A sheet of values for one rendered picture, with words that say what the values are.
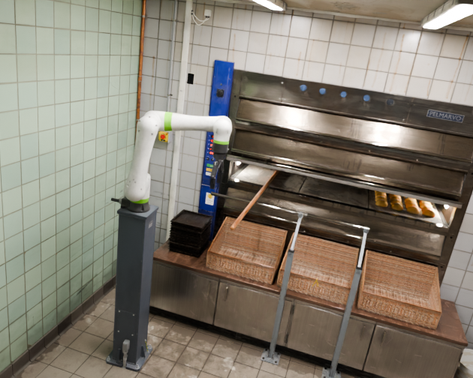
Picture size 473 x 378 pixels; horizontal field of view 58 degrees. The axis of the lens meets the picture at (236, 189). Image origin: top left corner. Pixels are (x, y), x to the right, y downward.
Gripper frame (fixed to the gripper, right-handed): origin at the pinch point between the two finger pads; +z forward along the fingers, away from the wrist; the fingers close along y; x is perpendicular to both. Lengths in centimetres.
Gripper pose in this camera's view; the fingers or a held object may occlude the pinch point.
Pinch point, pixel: (215, 184)
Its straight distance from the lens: 261.9
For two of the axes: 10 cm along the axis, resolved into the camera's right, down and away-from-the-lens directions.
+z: -1.3, 9.4, 3.0
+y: -2.5, 2.7, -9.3
